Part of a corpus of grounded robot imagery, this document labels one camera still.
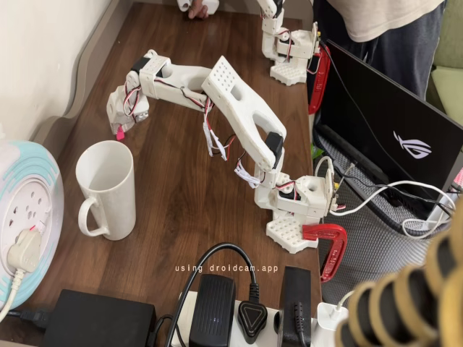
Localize white leader arm handle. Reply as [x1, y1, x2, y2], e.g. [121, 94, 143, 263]
[176, 0, 221, 16]

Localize person's hand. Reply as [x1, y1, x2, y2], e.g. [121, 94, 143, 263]
[187, 0, 210, 20]

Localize white ceramic mug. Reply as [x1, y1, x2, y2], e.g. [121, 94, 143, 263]
[75, 140, 137, 241]

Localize black power brick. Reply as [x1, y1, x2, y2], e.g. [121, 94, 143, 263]
[42, 288, 157, 347]

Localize red C-clamp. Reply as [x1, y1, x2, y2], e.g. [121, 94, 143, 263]
[302, 223, 349, 283]
[307, 45, 332, 116]

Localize black power adapter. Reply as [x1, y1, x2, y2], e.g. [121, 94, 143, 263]
[281, 265, 313, 347]
[188, 273, 237, 347]

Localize black triangular plug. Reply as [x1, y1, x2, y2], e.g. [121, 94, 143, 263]
[237, 283, 269, 345]

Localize white power strip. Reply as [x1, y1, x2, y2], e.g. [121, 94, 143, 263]
[169, 291, 321, 347]

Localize black gaming laptop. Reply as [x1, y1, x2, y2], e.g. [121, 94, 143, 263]
[313, 38, 463, 227]

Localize grey mesh pad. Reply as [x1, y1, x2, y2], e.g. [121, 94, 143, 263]
[313, 124, 441, 303]

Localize person in beige shirt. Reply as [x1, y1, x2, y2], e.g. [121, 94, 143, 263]
[313, 0, 449, 99]

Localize white charger block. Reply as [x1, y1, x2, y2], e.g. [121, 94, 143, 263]
[317, 301, 350, 347]

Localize green cushion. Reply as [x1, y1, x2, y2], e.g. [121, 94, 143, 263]
[430, 0, 463, 113]

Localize yellow black flexible holder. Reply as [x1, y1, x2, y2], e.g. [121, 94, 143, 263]
[334, 216, 463, 347]

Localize red white servo wires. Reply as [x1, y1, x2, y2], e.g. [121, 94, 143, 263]
[234, 135, 262, 189]
[180, 86, 238, 162]
[122, 77, 145, 119]

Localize white teal cable reel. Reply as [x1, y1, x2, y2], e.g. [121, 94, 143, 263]
[0, 139, 65, 319]

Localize white wall plug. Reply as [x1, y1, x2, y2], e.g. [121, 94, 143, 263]
[7, 226, 43, 276]

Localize thick black plug cable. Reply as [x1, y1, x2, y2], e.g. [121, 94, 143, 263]
[179, 242, 260, 303]

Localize white power cord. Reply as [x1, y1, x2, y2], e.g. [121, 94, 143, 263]
[0, 269, 26, 322]

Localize black brick input cable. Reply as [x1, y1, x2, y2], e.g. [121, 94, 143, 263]
[7, 309, 51, 323]

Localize white USB cable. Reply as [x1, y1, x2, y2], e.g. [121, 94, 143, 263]
[313, 155, 457, 232]

